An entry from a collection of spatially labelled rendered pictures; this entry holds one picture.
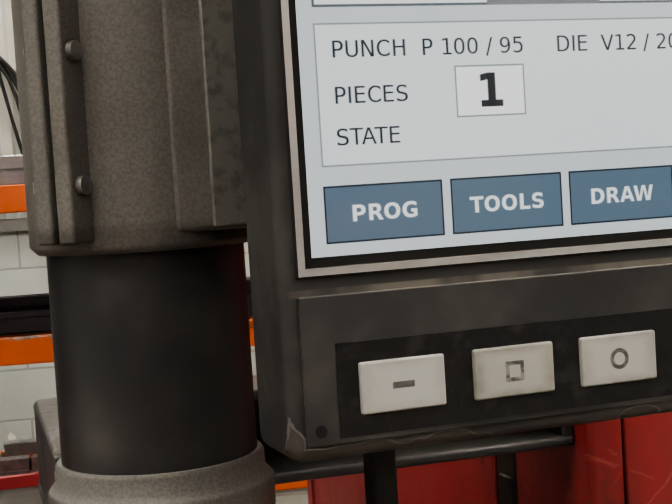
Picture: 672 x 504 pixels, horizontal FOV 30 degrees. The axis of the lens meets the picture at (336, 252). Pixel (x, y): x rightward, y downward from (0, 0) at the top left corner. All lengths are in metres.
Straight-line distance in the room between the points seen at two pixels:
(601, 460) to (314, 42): 0.55
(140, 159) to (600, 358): 0.23
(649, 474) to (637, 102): 0.49
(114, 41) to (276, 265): 0.15
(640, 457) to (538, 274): 0.48
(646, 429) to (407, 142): 0.53
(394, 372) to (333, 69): 0.12
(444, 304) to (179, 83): 0.17
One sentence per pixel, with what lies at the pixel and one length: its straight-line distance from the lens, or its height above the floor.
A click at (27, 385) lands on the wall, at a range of 5.57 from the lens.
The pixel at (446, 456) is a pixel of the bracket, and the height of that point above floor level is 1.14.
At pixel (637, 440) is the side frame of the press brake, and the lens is 1.00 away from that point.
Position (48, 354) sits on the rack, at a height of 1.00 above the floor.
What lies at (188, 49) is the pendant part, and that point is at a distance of 0.60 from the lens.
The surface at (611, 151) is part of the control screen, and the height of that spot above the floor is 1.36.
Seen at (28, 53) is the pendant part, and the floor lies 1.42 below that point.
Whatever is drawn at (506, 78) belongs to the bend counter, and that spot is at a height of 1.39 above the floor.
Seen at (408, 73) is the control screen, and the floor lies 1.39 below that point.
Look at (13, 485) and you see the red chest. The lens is 1.72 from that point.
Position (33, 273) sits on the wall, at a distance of 5.52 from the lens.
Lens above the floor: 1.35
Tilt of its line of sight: 3 degrees down
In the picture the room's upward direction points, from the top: 4 degrees counter-clockwise
